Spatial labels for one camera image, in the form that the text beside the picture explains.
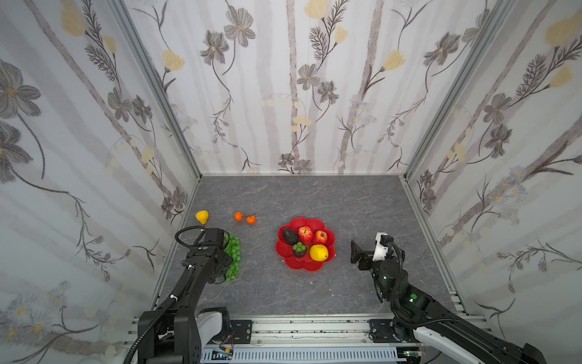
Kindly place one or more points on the dark mangosteen with green leaves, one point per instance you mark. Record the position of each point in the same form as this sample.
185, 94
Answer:
299, 250

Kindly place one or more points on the green grape bunch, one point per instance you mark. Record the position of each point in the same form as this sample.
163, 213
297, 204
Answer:
233, 249

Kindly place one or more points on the black mounting plate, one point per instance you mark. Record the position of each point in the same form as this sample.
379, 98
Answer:
236, 332
382, 331

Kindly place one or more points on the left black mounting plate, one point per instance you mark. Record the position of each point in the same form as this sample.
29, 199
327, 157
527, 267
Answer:
236, 332

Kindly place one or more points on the yellow lemon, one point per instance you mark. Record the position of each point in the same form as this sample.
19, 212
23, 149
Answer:
319, 253

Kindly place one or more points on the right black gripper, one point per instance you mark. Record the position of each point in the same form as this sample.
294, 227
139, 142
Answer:
365, 255

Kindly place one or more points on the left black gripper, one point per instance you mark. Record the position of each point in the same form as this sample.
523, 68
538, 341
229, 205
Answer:
223, 262

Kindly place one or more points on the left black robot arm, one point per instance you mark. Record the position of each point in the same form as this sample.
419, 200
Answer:
173, 332

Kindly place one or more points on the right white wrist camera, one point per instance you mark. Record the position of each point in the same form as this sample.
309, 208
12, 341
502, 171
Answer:
383, 246

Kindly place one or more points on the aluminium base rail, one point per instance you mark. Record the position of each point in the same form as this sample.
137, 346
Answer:
327, 331

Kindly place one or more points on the yellow pear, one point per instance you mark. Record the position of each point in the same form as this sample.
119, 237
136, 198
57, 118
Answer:
202, 216

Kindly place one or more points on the red yellow pomegranate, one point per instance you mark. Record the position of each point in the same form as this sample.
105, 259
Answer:
321, 237

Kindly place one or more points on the red apple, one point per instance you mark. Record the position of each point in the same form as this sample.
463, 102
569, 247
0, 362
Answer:
306, 234

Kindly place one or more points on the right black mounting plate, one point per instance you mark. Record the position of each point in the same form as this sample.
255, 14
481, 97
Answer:
382, 331

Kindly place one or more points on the white perforated cable duct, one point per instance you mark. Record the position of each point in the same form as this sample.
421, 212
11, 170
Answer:
304, 355

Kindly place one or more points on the red flower-shaped fruit bowl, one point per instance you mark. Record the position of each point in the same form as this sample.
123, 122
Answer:
306, 244

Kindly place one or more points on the dark green avocado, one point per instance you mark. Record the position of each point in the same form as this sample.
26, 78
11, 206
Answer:
290, 237

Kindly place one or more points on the orange tangerine with stem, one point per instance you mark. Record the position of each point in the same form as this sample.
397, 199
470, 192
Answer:
251, 219

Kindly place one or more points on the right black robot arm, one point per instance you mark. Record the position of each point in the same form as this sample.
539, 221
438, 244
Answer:
418, 317

